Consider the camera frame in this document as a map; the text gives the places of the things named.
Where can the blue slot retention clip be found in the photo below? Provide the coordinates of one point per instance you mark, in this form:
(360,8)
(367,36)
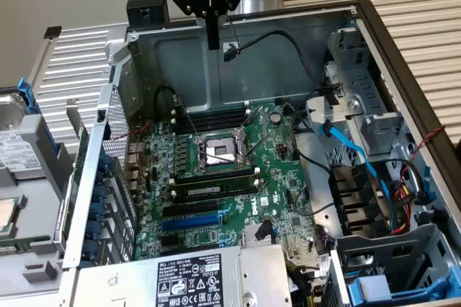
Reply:
(91,253)
(96,230)
(99,209)
(103,160)

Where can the green RAM stick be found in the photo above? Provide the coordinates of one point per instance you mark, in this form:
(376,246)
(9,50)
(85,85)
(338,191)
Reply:
(21,244)

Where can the long black expansion slot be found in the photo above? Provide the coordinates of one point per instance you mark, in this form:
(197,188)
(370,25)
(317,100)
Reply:
(187,209)

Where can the black box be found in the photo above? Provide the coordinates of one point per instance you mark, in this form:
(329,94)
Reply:
(147,8)

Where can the silver CPU chip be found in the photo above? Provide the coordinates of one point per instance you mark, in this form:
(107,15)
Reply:
(7,213)

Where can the black intrusion switch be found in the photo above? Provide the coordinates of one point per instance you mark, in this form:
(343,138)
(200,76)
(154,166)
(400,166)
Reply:
(101,115)

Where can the black angled SATA plug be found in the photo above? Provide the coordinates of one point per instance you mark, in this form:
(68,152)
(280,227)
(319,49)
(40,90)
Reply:
(263,229)

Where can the blue disk carrier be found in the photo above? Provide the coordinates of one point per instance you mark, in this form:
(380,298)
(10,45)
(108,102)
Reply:
(354,287)

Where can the silver coin battery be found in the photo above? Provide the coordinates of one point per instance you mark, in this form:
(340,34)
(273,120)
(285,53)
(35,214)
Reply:
(276,117)

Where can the silver power supply unit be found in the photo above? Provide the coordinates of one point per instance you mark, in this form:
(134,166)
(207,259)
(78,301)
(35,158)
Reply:
(144,278)

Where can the CPU socket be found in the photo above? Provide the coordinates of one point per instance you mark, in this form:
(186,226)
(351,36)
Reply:
(219,145)

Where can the thin socket locking lever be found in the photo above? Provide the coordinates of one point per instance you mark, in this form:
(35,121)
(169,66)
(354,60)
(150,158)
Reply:
(187,116)

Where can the silver chipset heatsink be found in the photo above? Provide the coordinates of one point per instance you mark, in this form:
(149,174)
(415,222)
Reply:
(248,236)

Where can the silver socket locking lever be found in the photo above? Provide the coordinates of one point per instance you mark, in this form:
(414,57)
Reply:
(223,159)

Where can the green Dell motherboard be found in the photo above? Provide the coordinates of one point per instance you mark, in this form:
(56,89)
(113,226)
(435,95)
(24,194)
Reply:
(273,184)

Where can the black case fan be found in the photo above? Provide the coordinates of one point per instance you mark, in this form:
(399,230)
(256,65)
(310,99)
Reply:
(351,195)

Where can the blue expansion slot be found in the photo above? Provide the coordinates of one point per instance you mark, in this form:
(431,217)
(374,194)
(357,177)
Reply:
(191,223)

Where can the grey disk bay cage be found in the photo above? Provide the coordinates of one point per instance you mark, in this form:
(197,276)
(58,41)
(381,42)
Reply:
(378,245)

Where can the hard disk in blue carrier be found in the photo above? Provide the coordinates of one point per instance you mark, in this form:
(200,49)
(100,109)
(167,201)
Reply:
(14,148)

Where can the short black expansion slot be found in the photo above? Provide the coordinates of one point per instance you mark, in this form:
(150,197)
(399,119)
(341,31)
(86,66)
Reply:
(170,242)

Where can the grey plastic parts rack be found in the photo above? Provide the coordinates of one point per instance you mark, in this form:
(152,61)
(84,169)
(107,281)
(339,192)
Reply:
(39,206)

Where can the open grey PC case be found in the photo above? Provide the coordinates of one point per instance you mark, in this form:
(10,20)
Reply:
(273,69)

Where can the black table corner cap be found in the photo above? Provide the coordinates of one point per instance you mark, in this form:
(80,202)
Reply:
(53,32)

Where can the silver metal drive bay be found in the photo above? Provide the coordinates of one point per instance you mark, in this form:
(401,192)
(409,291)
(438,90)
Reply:
(360,80)

